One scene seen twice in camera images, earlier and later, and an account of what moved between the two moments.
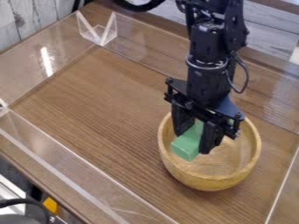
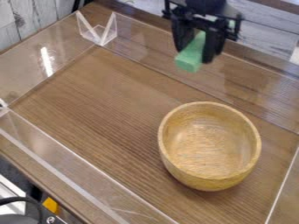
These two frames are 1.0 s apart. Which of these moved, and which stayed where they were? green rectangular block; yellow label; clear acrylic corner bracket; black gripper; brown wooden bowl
Moved: green rectangular block; black gripper
Stayed: yellow label; brown wooden bowl; clear acrylic corner bracket
